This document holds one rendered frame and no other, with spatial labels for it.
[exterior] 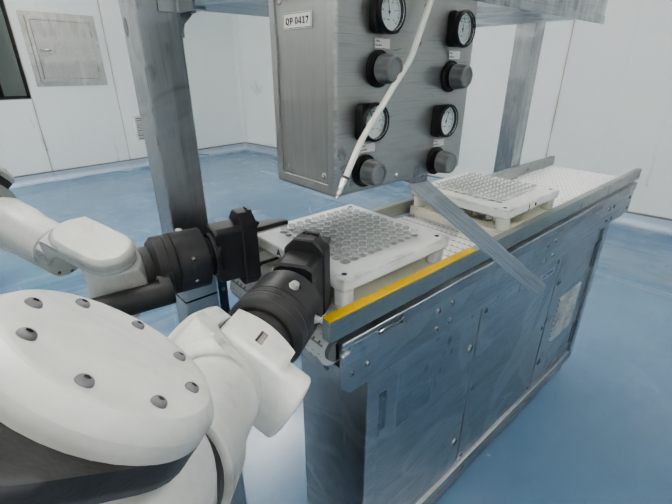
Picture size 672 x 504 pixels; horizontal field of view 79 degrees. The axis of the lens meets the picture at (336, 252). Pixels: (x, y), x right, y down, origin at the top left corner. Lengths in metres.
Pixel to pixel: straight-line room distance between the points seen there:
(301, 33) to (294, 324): 0.28
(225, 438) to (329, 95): 0.30
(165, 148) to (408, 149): 0.36
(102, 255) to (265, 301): 0.24
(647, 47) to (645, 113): 0.45
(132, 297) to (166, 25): 0.36
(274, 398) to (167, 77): 0.46
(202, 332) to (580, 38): 3.80
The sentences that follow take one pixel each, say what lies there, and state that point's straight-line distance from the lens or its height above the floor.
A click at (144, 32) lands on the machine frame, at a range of 0.65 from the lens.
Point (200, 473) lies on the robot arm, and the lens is 0.18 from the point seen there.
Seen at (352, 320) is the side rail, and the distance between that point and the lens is 0.55.
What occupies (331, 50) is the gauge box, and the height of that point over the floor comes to 1.15.
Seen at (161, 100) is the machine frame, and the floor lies 1.09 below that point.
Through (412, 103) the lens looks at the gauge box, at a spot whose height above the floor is 1.10.
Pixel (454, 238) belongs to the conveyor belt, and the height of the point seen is 0.80.
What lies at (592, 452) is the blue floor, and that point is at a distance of 1.69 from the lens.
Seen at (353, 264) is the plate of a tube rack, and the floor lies 0.88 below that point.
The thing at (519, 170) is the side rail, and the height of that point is 0.83.
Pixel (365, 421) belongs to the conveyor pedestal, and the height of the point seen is 0.55.
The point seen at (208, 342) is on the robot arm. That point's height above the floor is 0.95.
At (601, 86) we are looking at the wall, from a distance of 3.91.
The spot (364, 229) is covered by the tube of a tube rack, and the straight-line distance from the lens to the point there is 0.70.
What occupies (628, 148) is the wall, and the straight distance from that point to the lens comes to 3.90.
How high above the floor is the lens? 1.14
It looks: 24 degrees down
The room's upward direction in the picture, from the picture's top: straight up
